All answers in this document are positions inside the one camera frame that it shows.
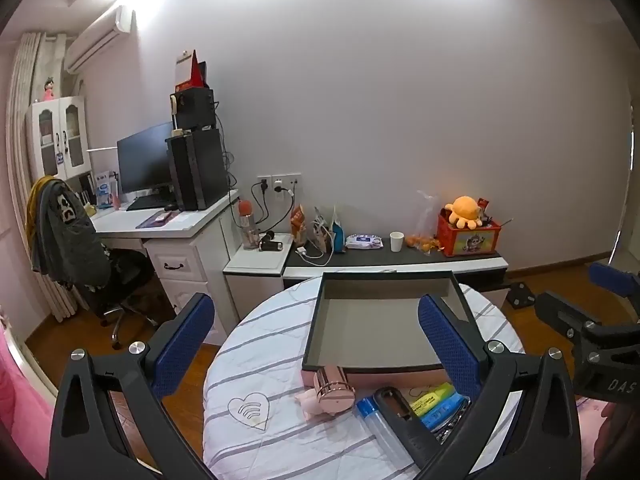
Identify purple mouse pad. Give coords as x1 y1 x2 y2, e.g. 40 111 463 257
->
136 211 180 228

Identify red and white folders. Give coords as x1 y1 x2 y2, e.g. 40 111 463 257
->
175 50 207 92

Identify small black speaker box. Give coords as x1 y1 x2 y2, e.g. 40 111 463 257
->
172 88 217 131

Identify black computer monitor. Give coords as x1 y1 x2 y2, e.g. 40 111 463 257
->
116 121 175 197

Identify black keyboard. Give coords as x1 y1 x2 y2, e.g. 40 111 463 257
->
126 195 171 212

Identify black remote control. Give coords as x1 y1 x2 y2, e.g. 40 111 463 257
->
372 386 442 470

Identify clear bag of small things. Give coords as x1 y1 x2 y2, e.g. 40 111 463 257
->
312 207 333 253

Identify orange octopus plush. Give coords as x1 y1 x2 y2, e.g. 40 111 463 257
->
445 196 484 231

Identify blue and white pouch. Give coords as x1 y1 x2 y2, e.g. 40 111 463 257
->
330 206 348 253

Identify pink printed sheet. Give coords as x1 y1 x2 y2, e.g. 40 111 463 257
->
577 395 608 463

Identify pile of small oranges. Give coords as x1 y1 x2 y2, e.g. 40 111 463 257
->
405 234 441 254

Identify white charger with cable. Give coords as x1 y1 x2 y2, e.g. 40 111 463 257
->
295 245 333 266

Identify clear plastic bag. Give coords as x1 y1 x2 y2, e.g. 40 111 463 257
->
415 190 443 241

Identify white glass-door cabinet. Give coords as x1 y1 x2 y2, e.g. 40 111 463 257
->
26 96 93 183

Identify pale curtain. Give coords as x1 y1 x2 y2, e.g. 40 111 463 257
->
5 32 68 322

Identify grey jacket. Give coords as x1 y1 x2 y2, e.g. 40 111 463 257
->
27 176 112 288

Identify red printed storage box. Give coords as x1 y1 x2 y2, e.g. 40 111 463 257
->
436 212 502 258

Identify white air conditioner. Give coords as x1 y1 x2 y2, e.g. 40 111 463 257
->
64 5 137 73

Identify white wall outlet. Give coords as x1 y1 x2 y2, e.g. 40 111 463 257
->
257 173 302 192

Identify pig doll in blue dress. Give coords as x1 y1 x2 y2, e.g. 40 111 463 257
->
295 391 341 422

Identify blue and white carton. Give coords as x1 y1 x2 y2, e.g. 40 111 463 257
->
95 170 118 209

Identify white low cabinet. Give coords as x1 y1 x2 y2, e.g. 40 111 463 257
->
222 232 296 333

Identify black metal floor plate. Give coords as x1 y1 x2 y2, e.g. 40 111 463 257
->
505 282 536 308

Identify black office chair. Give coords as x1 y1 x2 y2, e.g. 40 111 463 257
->
30 176 161 350

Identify pink box with dark rim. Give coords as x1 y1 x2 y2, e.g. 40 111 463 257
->
301 270 483 387

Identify clear tube with blue cap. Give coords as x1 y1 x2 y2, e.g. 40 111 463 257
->
356 396 408 461

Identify clear bottle with orange cap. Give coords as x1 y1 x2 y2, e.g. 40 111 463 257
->
237 200 259 251

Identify white desk with drawers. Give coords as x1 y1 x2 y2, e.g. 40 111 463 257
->
90 189 241 346

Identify blue highlighter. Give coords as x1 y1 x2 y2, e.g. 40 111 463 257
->
417 394 463 431

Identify person's right hand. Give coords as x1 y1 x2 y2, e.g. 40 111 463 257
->
592 400 640 467

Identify wet wipes pack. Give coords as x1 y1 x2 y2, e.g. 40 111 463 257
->
345 233 384 251

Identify black power cable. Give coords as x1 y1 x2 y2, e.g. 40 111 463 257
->
250 180 272 235

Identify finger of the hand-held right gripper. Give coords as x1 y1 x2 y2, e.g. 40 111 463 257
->
534 291 608 345
587 261 640 306

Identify orange snack bag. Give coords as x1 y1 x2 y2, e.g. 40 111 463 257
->
291 206 308 243

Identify yellow highlighter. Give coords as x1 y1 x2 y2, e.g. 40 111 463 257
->
409 382 455 413

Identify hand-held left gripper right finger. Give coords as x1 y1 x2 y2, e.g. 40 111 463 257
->
417 294 583 480

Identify rose gold round mirror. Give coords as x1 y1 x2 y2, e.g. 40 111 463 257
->
312 366 357 416

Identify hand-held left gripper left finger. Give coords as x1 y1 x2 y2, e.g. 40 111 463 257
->
48 292 216 480

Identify pink cloth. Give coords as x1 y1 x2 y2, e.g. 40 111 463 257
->
0 330 57 480

